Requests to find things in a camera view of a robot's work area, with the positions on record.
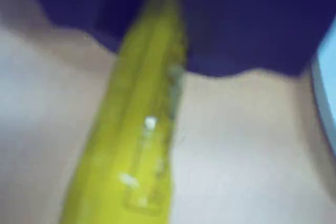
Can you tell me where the teal round plate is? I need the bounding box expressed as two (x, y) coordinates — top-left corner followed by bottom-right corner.
(311, 15), (336, 158)

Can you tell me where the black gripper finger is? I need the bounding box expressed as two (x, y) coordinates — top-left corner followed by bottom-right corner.
(24, 0), (156, 55)
(175, 0), (336, 78)

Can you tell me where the yellow banana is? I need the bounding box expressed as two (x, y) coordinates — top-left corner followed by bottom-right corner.
(58, 0), (188, 224)

